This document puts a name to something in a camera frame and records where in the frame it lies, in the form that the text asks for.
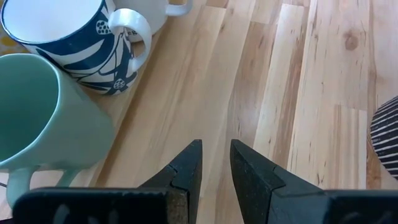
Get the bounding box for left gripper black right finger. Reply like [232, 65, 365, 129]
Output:
[229, 139, 326, 224]

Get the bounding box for potted plant in striped pot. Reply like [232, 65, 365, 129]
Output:
[369, 95, 398, 180]

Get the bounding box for teal green ceramic mug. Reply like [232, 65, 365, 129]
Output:
[0, 53, 115, 208]

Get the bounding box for white mug blue stripes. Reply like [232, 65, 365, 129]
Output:
[0, 0, 153, 96]

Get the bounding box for yellow dot patterned mug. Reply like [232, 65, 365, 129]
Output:
[0, 26, 30, 57]

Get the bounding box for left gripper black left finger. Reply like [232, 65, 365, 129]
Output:
[138, 139, 203, 224]

